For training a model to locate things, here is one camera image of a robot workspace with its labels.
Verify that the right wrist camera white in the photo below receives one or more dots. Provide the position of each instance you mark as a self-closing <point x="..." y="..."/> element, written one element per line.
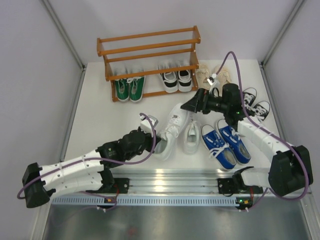
<point x="212" y="80"/>

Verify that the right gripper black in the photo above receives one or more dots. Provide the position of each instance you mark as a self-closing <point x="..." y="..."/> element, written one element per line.
<point x="196" y="103"/>

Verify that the black canvas sneaker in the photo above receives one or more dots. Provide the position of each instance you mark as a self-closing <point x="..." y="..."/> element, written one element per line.
<point x="249" y="96"/>
<point x="262" y="110"/>

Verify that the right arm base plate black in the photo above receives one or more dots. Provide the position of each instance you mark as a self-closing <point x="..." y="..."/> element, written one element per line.
<point x="230" y="186"/>

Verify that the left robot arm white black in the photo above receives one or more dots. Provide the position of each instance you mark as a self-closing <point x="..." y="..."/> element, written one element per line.
<point x="106" y="156"/>

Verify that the beige sneaker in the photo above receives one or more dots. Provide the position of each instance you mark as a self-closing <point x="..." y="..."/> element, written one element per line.
<point x="202" y="74"/>
<point x="223" y="75"/>

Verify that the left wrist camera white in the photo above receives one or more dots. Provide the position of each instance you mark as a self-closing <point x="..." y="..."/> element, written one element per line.
<point x="147" y="126"/>

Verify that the black white sneaker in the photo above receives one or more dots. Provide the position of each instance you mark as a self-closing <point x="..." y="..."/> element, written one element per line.
<point x="184" y="80"/>
<point x="169" y="81"/>

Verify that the black canvas sneaker lower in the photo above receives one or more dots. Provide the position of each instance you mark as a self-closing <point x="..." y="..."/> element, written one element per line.
<point x="262" y="110"/>

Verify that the blue sneaker left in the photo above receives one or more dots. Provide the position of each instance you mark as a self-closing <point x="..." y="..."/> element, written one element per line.
<point x="217" y="147"/>

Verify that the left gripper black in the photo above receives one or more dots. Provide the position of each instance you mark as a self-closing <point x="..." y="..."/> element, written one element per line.
<point x="150" y="138"/>

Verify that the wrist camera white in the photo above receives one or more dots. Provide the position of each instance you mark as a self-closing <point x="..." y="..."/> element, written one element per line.
<point x="212" y="80"/>
<point x="147" y="126"/>

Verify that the wooden two-tier shoe rack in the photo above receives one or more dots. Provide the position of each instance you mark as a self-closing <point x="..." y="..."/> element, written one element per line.
<point x="149" y="54"/>

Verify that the black canvas sneaker upper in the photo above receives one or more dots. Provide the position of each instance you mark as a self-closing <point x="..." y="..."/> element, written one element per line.
<point x="249" y="96"/>

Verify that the aluminium mounting rail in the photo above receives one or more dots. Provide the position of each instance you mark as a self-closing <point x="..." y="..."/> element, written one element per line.
<point x="141" y="181"/>

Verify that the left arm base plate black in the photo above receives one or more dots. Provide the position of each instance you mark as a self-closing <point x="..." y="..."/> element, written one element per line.
<point x="120" y="186"/>

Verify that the blue sneaker right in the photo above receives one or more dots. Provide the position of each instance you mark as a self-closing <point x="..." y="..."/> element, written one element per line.
<point x="233" y="138"/>

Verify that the slotted grey cable duct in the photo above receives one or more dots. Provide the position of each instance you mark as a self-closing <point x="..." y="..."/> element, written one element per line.
<point x="126" y="200"/>

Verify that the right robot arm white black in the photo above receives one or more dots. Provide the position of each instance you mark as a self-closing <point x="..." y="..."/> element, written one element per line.
<point x="290" y="166"/>

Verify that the blue sneaker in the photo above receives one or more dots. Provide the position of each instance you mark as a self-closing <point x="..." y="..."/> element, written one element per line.
<point x="233" y="138"/>
<point x="217" y="147"/>

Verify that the green sneaker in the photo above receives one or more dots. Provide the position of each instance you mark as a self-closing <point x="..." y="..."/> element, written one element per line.
<point x="136" y="88"/>
<point x="122" y="89"/>

